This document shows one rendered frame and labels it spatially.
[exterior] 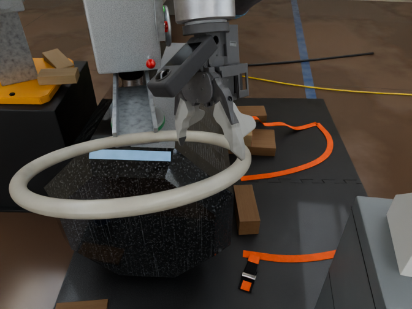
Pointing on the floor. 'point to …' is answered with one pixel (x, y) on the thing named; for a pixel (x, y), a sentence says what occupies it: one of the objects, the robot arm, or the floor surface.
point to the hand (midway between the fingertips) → (205, 154)
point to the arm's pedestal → (366, 263)
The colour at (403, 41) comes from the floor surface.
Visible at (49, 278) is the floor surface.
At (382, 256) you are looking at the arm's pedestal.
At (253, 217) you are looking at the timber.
